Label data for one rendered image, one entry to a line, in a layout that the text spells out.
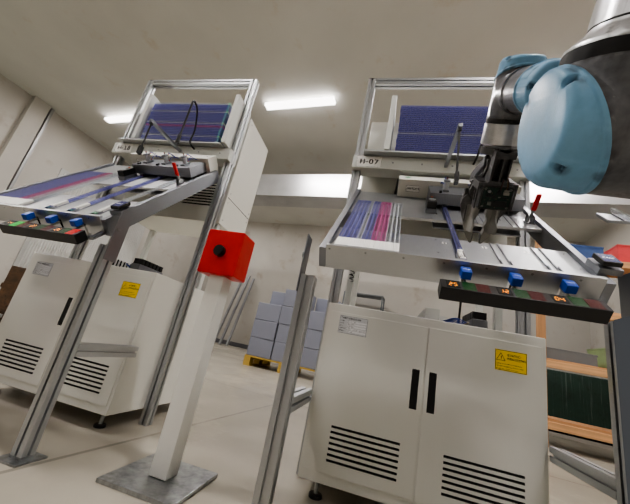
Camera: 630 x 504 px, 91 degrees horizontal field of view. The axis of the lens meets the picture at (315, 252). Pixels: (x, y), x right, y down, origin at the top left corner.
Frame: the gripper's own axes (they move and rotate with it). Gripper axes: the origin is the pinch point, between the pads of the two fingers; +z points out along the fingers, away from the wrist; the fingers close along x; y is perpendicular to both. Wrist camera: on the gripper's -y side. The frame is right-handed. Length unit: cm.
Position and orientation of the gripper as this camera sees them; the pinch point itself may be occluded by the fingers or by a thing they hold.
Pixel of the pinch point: (475, 236)
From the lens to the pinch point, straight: 80.9
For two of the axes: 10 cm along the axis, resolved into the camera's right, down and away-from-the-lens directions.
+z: -0.1, 9.0, 4.3
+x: 9.6, 1.3, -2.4
